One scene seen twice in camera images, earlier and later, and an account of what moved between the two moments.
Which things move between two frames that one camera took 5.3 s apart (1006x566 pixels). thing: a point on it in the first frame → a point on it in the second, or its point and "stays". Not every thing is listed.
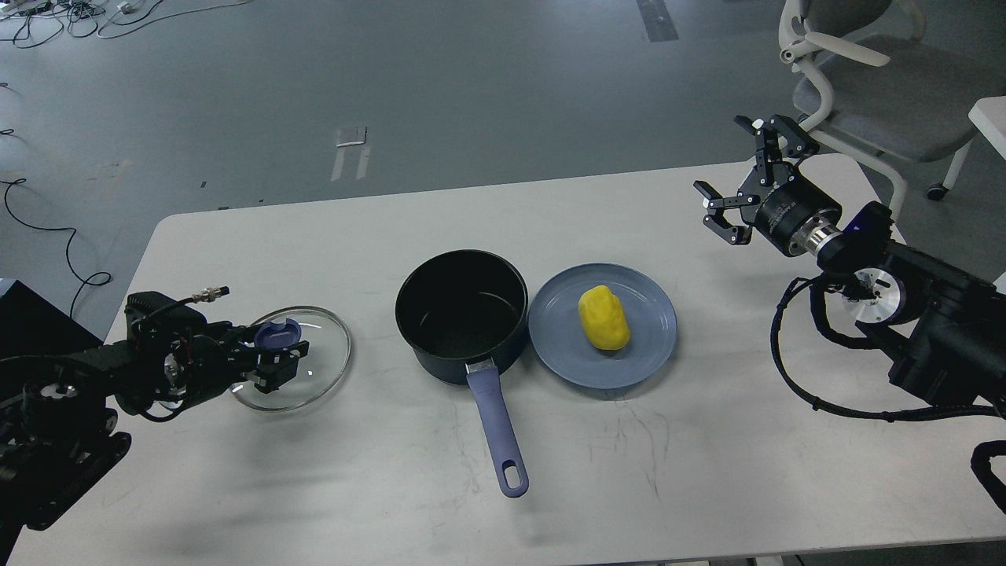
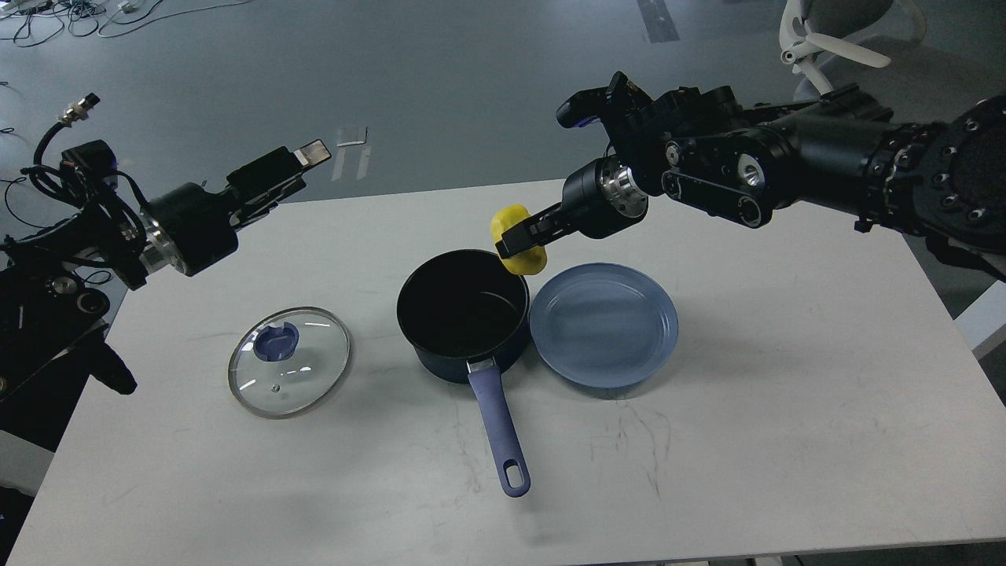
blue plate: (562, 344) stays
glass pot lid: (319, 369) stays
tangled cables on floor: (32, 23) stays
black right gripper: (794, 213) → (597, 200)
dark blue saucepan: (465, 307) stays
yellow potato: (603, 318) → (526, 262)
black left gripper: (203, 361) → (191, 229)
